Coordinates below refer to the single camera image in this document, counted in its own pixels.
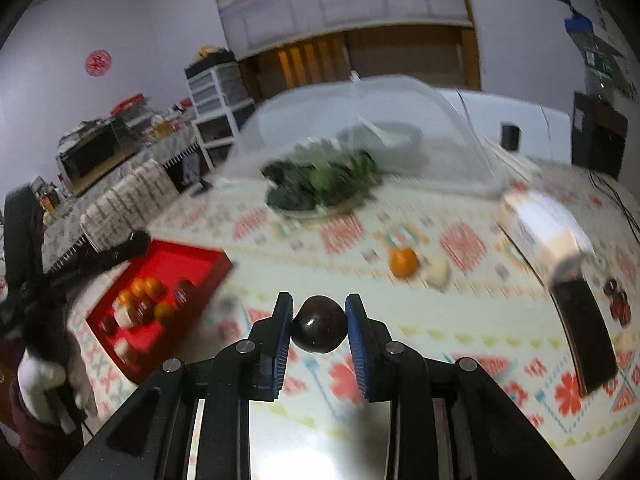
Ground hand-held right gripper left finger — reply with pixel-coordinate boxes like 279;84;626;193
60;291;294;480

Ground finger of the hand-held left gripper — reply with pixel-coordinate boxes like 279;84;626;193
45;230;152;288

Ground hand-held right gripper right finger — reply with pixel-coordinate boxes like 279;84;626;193
345;294;573;480

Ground dark round fruit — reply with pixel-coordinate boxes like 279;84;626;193
291;296;348;353

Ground red tray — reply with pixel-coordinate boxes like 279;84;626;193
85;239;235;385

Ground person's left forearm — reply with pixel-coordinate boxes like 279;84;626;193
0;335;88;480

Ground person's left hand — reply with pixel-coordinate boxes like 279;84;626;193
17;345;96;433

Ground group of condiment jars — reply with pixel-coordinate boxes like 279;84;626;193
30;175;63;216

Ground patterned fabric chair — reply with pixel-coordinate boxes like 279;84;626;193
80;159;180;253

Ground patterned tablecloth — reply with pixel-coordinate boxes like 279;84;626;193
65;155;640;480

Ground microwave oven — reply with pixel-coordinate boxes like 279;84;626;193
56;117;141;196

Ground pale garlic bulb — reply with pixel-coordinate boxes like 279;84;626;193
422;256;451;291

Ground red lidded container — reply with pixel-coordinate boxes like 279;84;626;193
110;94;151;116

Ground leafy greens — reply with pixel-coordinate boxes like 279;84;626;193
262;142;383;211

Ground white plastic drawer unit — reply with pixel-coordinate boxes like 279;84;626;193
184;60;257;168

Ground grey bowl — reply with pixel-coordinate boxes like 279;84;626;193
336;121;425;161

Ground tissue box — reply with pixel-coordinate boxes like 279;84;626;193
497;192;593;273

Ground black bag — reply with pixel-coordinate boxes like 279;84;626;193
185;50;236;70

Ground black smartphone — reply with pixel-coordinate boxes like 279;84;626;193
547;265;621;396

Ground white mesh food cover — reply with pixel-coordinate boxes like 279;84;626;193
220;74;506;198

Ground wooden sliding doors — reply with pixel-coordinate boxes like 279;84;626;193
237;25;482;106

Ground white appliance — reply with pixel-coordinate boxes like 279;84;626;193
435;87;573;166

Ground black box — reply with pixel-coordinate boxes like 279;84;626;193
571;91;628;179

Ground blue capped water bottle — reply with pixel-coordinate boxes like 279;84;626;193
565;12;628;96

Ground red wall decoration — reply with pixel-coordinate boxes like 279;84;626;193
85;49;112;77

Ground black cable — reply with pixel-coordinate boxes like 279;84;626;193
587;170;640;241

